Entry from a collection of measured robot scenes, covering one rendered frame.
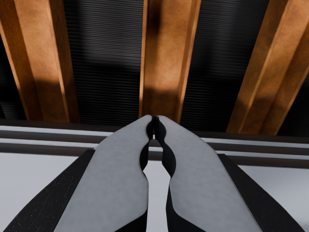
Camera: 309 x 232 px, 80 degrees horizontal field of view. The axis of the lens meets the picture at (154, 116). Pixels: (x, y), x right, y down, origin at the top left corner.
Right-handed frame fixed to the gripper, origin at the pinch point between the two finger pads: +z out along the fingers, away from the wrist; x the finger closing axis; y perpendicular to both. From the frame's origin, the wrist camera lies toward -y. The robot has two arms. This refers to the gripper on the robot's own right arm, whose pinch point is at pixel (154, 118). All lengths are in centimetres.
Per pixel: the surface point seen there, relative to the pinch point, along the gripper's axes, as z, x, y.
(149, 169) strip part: 6.0, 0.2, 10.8
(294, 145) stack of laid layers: 9.0, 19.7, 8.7
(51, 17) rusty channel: 20.0, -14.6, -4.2
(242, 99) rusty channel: 22.4, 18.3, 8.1
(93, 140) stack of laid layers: 8.3, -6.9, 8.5
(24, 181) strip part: 6.3, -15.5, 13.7
